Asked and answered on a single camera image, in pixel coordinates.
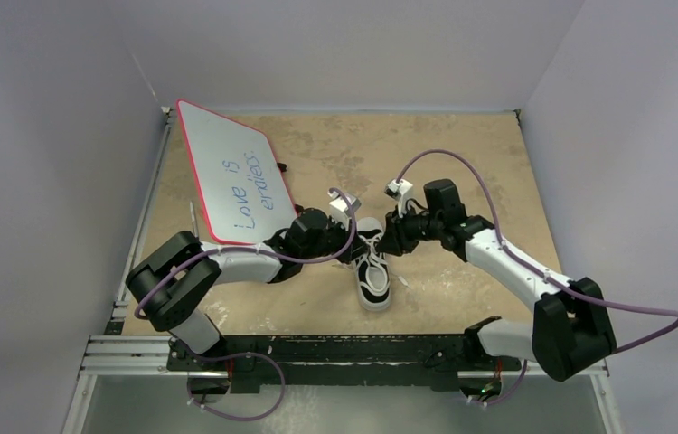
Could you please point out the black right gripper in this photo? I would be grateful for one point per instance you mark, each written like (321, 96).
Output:
(391, 231)

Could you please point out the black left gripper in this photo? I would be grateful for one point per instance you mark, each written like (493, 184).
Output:
(356, 248)

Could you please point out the white shoelace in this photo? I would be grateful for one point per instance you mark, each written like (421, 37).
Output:
(372, 273)

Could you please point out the black and white sneaker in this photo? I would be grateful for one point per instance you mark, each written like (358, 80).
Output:
(370, 223)

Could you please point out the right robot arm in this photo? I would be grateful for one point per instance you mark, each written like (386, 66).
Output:
(570, 330)

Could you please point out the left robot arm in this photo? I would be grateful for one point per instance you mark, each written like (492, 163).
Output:
(170, 284)

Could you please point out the pink-framed whiteboard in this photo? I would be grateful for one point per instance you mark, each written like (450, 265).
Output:
(243, 194)

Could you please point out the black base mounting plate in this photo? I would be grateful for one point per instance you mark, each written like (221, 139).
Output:
(248, 372)

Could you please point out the grey marker pen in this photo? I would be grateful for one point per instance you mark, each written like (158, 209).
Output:
(194, 223)

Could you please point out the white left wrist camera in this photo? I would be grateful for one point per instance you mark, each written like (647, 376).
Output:
(341, 210)

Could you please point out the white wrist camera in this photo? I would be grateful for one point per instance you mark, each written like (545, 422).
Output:
(341, 210)
(401, 191)

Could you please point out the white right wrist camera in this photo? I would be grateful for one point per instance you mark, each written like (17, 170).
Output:
(401, 191)

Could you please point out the aluminium frame rail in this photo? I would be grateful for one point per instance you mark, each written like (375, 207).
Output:
(129, 353)

